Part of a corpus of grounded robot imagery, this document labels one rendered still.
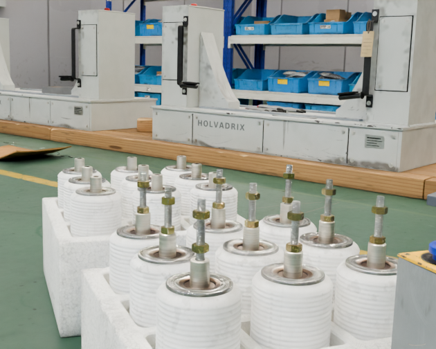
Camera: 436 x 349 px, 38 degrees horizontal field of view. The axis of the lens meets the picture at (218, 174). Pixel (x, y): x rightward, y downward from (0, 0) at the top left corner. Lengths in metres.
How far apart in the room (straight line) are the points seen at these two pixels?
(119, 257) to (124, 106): 3.22
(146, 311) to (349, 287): 0.25
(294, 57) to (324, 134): 7.69
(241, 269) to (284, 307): 0.12
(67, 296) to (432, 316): 0.73
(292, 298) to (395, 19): 2.16
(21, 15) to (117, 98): 4.05
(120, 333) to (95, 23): 3.30
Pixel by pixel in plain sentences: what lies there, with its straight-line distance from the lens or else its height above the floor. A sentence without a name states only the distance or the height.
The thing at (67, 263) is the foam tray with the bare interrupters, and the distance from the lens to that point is 1.18.
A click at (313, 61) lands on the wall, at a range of 10.34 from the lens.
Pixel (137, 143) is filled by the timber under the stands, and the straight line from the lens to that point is 3.53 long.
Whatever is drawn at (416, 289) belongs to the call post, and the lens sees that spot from 0.65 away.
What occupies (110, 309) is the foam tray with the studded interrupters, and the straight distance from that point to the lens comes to 0.86.
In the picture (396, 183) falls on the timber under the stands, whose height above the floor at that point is 0.05.
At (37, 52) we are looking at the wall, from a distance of 8.08.
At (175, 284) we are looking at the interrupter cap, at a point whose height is 0.25.
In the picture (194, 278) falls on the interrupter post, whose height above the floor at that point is 0.26.
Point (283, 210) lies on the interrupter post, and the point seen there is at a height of 0.27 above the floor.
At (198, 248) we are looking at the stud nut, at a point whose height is 0.30.
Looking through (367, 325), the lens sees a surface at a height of 0.19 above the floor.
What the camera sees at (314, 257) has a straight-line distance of 0.89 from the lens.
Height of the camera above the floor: 0.49
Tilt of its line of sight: 10 degrees down
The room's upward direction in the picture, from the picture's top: 2 degrees clockwise
